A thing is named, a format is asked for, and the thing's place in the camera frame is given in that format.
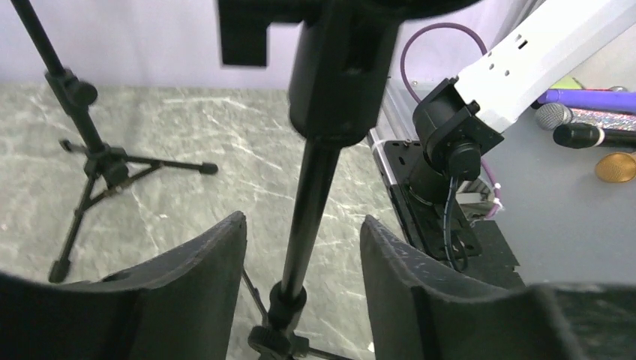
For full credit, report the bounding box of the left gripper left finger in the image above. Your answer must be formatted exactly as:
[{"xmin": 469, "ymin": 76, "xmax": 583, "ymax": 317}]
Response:
[{"xmin": 1, "ymin": 211, "xmax": 247, "ymax": 359}]

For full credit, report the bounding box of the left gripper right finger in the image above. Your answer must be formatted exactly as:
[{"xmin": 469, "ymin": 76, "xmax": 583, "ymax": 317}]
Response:
[{"xmin": 360, "ymin": 216, "xmax": 635, "ymax": 359}]

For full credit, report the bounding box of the black tripod stand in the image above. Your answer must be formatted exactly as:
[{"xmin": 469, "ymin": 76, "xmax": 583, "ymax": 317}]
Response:
[
  {"xmin": 12, "ymin": 1, "xmax": 218, "ymax": 284},
  {"xmin": 217, "ymin": 1, "xmax": 468, "ymax": 359}
]

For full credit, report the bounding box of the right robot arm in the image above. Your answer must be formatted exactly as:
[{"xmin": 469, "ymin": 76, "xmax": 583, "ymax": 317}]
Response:
[{"xmin": 407, "ymin": 0, "xmax": 635, "ymax": 205}]

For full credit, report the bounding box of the silver glitter microphone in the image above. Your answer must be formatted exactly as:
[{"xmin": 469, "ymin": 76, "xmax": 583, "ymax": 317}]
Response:
[{"xmin": 534, "ymin": 103, "xmax": 635, "ymax": 131}]

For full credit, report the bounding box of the gold microphone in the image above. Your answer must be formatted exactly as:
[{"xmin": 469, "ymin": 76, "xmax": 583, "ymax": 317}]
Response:
[{"xmin": 595, "ymin": 152, "xmax": 635, "ymax": 183}]

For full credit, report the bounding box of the purple microphone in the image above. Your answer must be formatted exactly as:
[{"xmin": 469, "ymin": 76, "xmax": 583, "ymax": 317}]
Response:
[{"xmin": 536, "ymin": 89, "xmax": 635, "ymax": 113}]

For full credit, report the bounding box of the green yellow box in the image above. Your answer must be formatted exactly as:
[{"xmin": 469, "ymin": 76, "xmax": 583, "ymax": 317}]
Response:
[{"xmin": 550, "ymin": 76, "xmax": 585, "ymax": 90}]

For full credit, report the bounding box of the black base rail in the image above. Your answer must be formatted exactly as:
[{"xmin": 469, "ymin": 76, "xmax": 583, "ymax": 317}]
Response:
[{"xmin": 382, "ymin": 139, "xmax": 525, "ymax": 290}]

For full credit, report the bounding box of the aluminium frame rail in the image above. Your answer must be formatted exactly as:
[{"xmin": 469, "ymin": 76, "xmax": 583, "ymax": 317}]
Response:
[{"xmin": 367, "ymin": 78, "xmax": 418, "ymax": 188}]

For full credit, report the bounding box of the black microphone white ring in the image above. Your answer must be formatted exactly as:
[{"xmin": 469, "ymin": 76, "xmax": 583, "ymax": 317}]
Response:
[{"xmin": 553, "ymin": 122, "xmax": 636, "ymax": 150}]

